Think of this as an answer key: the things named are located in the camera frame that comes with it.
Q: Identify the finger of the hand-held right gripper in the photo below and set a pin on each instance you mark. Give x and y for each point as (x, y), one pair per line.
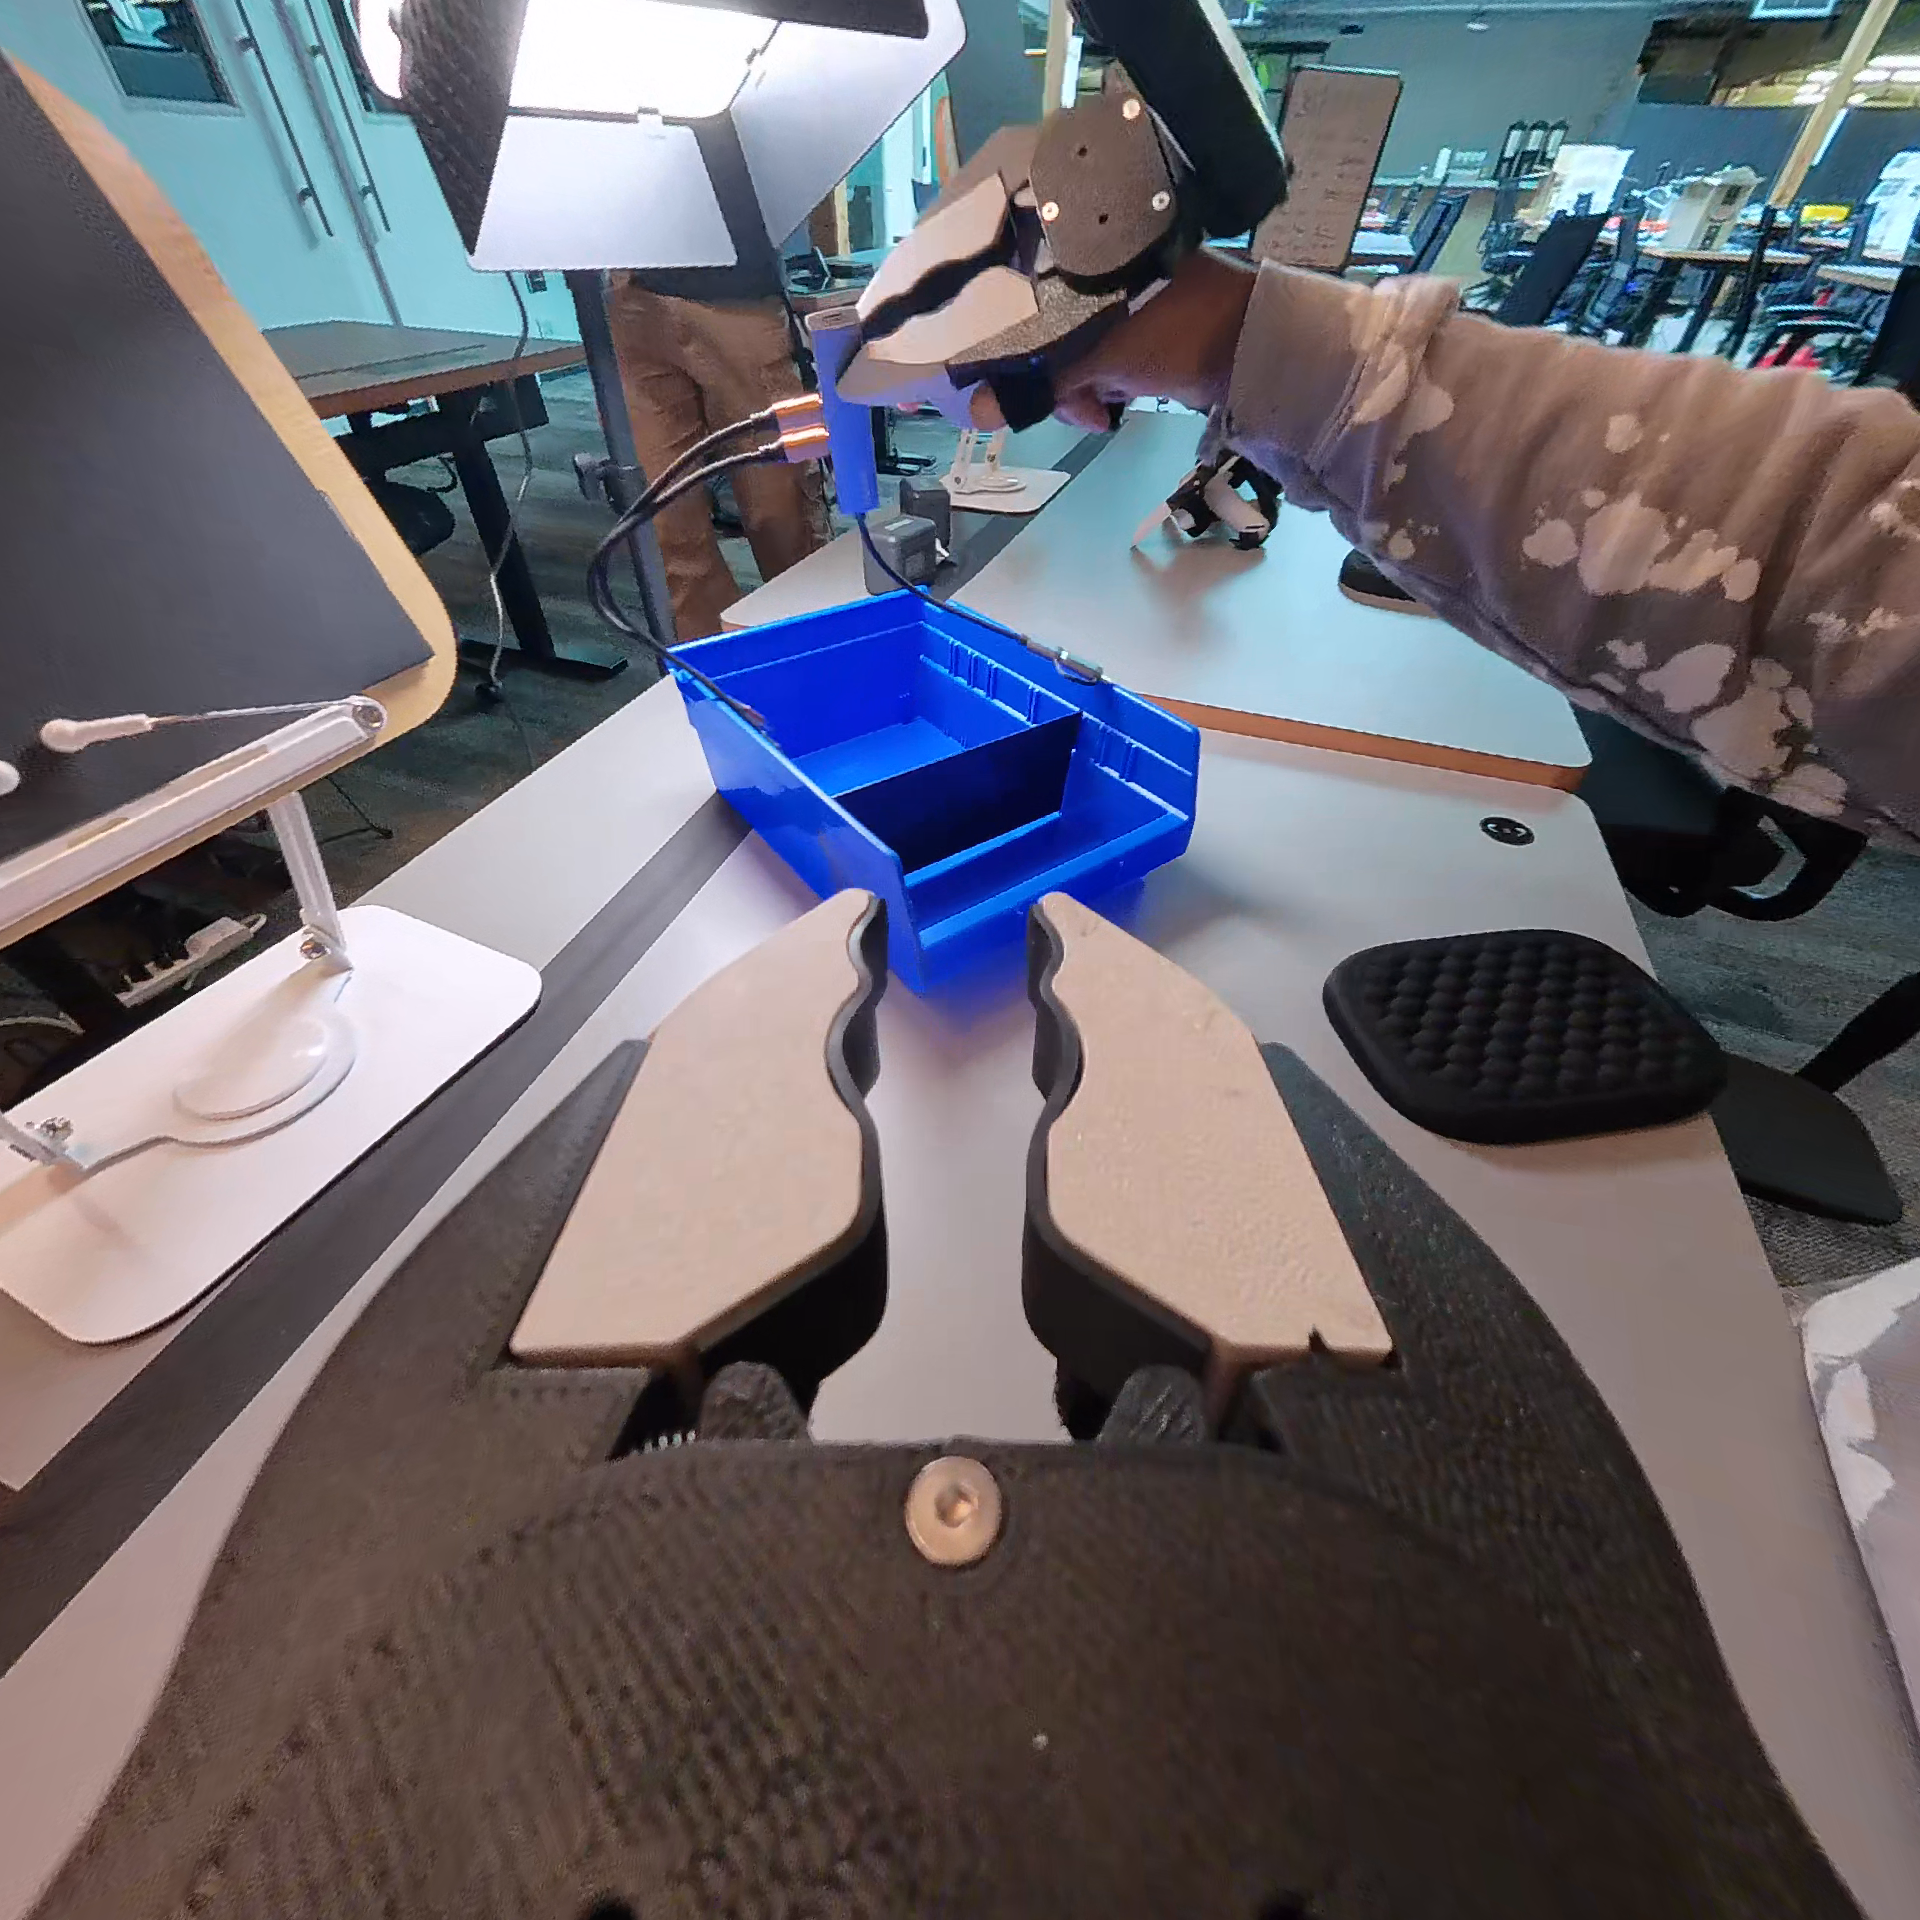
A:
(938, 248)
(961, 322)

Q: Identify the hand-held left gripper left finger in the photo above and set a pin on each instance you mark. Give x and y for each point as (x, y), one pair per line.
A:
(721, 1170)

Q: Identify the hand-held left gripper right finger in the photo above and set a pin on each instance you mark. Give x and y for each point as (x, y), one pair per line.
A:
(1184, 1170)

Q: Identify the blue power bank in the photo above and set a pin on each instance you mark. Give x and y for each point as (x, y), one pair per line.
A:
(848, 434)

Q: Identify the person's right forearm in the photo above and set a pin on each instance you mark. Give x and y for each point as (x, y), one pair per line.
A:
(1574, 495)

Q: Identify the person's right hand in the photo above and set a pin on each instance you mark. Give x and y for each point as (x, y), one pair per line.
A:
(1149, 352)

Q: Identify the small white stand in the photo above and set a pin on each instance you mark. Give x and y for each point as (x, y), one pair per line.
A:
(998, 472)

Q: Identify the small grey charger block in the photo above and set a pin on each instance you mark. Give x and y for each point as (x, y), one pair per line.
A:
(909, 541)

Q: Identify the dark upright panel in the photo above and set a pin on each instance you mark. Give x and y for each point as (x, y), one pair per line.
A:
(1343, 164)

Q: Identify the studio light panel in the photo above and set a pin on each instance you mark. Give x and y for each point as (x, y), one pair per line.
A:
(660, 120)

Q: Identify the black white gadget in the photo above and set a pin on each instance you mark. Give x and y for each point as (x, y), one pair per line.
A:
(1222, 503)

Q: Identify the black textured wrist pad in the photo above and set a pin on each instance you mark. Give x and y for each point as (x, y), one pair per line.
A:
(1522, 1035)

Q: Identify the grey light stand pole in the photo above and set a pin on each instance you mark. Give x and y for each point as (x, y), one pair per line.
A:
(615, 450)

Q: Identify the blue plastic bin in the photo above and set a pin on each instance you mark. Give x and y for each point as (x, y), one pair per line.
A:
(930, 781)

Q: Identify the white board stand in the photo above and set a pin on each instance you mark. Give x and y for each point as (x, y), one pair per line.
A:
(255, 1081)

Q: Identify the black flat pad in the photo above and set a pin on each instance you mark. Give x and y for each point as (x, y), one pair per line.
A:
(1376, 578)

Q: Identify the dark wooden desk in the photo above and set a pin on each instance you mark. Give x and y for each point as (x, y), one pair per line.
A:
(420, 374)

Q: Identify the white power strip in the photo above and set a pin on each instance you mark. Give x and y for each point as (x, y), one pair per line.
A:
(188, 961)

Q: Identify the row of office chairs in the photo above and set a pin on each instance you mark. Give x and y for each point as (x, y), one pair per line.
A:
(1695, 255)

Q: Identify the black office chair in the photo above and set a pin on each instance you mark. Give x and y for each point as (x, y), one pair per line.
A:
(1770, 931)

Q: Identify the black board with wooden edge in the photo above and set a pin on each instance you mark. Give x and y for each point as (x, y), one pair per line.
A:
(165, 495)

